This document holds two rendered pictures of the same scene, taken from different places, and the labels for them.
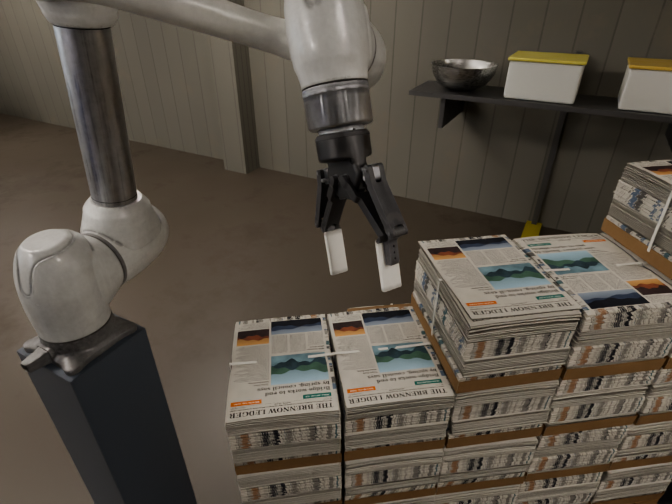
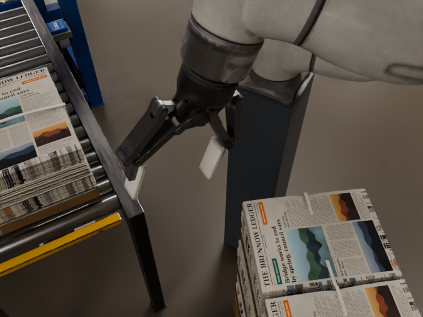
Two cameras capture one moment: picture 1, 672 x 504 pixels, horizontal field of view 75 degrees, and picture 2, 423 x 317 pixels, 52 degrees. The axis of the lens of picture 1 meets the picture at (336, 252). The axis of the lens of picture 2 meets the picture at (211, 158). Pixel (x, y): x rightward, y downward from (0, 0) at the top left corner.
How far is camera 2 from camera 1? 75 cm
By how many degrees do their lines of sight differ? 66
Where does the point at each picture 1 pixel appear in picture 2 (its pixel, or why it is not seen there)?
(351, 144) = (180, 76)
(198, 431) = not seen: hidden behind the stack
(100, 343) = (263, 88)
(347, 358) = (332, 301)
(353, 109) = (186, 49)
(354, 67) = (201, 14)
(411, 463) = not seen: outside the picture
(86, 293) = (270, 51)
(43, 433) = (323, 128)
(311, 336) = (358, 261)
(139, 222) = not seen: hidden behind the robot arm
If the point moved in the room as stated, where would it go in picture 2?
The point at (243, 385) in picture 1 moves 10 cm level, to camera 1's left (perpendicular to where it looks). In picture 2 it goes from (282, 207) to (278, 180)
